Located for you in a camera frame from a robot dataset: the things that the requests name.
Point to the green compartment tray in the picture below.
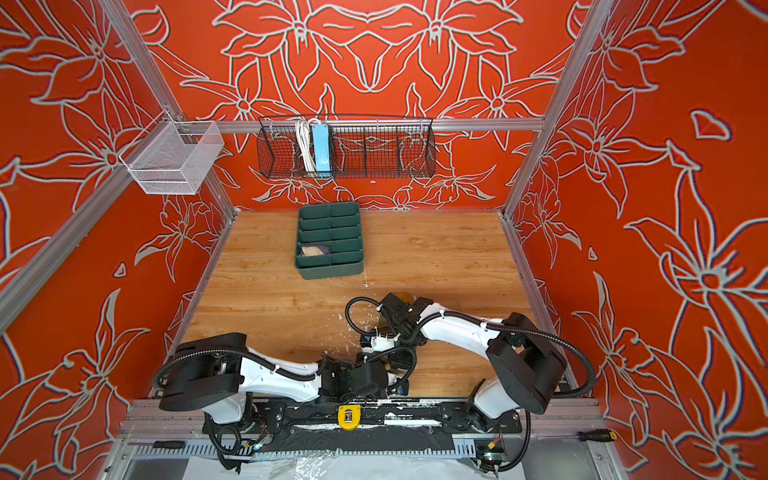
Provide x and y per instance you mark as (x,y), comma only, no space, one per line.
(337,225)

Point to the light blue box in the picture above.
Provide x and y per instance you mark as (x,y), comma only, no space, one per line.
(321,146)

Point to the black wire wall basket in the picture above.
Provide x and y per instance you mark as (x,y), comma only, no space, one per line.
(360,147)

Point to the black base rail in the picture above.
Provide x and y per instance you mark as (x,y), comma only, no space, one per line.
(408,426)

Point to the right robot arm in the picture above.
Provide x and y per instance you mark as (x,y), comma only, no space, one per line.
(532,367)

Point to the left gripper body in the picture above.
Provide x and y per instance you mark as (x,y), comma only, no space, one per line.
(366,360)

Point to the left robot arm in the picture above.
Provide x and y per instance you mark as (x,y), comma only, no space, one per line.
(220,375)

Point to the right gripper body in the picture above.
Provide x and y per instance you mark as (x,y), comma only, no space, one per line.
(400,357)

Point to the green striped sock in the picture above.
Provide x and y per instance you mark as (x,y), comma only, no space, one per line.
(405,297)

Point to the clear plastic wall bin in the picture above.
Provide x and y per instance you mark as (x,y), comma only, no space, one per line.
(169,162)

